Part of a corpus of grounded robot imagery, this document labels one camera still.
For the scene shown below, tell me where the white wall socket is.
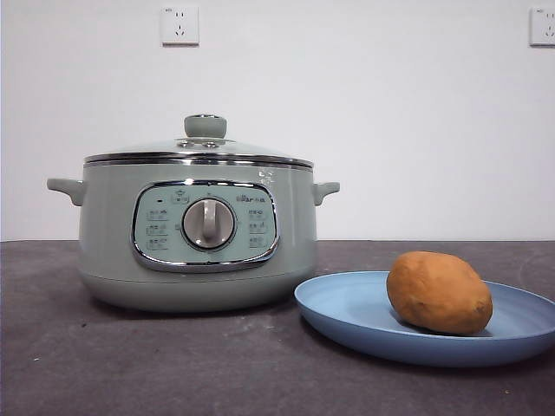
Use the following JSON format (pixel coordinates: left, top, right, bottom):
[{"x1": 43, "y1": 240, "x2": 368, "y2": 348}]
[
  {"x1": 528, "y1": 6, "x2": 555, "y2": 48},
  {"x1": 162, "y1": 6, "x2": 200, "y2": 47}
]

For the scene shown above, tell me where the glass lid with green knob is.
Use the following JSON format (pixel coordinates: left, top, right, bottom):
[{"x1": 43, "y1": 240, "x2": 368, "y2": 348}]
[{"x1": 82, "y1": 114, "x2": 314, "y2": 168}]

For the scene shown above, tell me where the light blue round plate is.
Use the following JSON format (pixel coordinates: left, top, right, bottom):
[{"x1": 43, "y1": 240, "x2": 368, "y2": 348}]
[{"x1": 293, "y1": 270, "x2": 555, "y2": 368}]

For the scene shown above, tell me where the pale green electric steamer pot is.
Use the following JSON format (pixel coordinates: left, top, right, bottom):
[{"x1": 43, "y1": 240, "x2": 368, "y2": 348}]
[{"x1": 46, "y1": 162, "x2": 341, "y2": 314}]

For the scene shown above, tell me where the brown potato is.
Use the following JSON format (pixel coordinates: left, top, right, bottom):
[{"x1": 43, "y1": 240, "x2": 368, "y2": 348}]
[{"x1": 386, "y1": 250, "x2": 494, "y2": 335}]

